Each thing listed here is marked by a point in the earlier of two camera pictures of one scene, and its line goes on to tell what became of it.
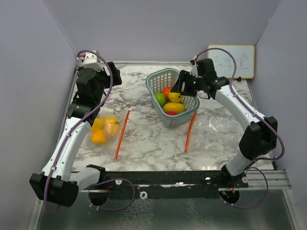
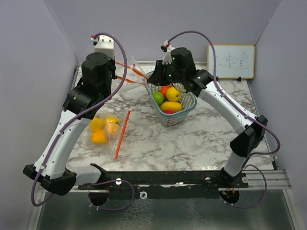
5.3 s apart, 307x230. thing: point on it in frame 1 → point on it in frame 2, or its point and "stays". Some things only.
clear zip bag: (107, 133) stays
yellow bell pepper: (99, 124) stays
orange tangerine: (113, 129) stays
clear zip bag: (212, 132) → (135, 76)
